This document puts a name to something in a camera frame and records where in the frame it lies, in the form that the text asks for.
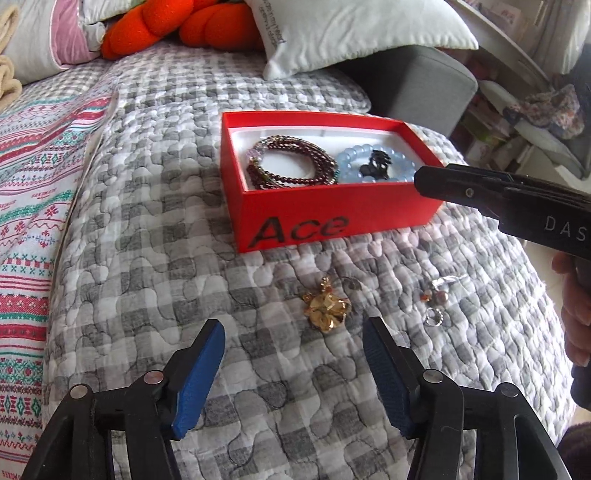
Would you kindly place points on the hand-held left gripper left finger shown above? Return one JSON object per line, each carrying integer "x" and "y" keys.
{"x": 196, "y": 385}

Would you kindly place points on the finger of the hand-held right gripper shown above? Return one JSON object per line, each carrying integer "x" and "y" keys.
{"x": 461, "y": 187}

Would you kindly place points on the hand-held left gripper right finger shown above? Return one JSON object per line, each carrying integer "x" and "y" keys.
{"x": 390, "y": 385}

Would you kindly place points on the gold flower brooch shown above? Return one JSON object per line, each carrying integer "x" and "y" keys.
{"x": 327, "y": 307}

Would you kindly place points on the red cardboard box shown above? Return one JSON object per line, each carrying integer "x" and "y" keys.
{"x": 323, "y": 217}

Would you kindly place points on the person's right hand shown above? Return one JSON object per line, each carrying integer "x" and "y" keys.
{"x": 577, "y": 318}

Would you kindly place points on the grey checked quilt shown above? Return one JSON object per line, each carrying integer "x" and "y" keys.
{"x": 258, "y": 369}

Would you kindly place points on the black hair claw clip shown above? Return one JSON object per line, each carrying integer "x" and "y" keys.
{"x": 375, "y": 162}

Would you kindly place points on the silver earring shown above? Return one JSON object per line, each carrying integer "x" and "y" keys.
{"x": 450, "y": 279}

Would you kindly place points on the brown beaded charm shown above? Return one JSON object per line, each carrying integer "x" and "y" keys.
{"x": 430, "y": 295}

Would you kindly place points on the floral cloth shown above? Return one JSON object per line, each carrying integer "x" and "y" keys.
{"x": 549, "y": 110}

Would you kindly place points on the white shelf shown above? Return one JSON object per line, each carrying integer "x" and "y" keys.
{"x": 521, "y": 55}

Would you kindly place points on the dark maroon cloth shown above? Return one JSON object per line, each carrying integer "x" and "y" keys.
{"x": 577, "y": 454}

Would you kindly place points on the striped patterned blanket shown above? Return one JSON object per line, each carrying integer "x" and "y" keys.
{"x": 37, "y": 194}

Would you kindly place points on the orange plush toy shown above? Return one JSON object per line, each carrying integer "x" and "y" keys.
{"x": 152, "y": 23}

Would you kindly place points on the beige blanket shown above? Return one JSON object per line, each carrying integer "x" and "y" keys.
{"x": 8, "y": 69}

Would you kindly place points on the pink and white pillow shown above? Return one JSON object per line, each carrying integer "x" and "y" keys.
{"x": 51, "y": 32}

